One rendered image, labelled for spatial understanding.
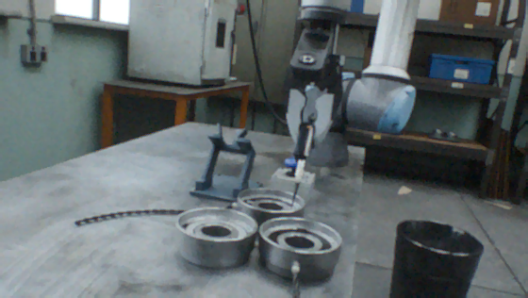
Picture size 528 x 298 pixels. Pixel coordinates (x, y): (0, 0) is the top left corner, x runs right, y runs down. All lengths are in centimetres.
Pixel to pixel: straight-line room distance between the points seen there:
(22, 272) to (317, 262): 33
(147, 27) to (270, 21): 177
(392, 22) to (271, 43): 342
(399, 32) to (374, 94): 15
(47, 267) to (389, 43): 83
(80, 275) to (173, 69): 245
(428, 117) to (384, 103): 361
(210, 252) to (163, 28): 250
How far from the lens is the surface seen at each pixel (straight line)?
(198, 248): 52
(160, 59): 294
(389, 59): 104
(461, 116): 466
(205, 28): 283
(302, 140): 66
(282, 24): 442
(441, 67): 410
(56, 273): 53
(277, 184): 76
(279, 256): 51
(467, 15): 413
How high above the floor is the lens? 106
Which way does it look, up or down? 13 degrees down
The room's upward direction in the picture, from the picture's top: 6 degrees clockwise
